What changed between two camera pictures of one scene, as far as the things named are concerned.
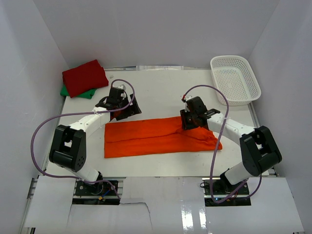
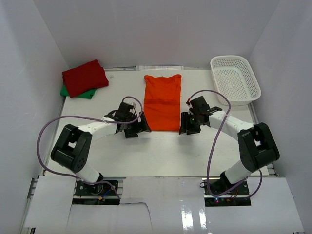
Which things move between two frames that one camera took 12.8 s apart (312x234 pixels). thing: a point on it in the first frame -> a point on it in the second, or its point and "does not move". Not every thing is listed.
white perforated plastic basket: [234, 75] does not move
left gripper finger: [135, 106] -> [145, 126]
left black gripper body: [127, 112] -> [136, 126]
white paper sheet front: [162, 205] does not move
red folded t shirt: [85, 78] does not move
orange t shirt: [155, 136] -> [162, 102]
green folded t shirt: [87, 94] does not move
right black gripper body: [188, 120] does not move
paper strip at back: [159, 68] does not move
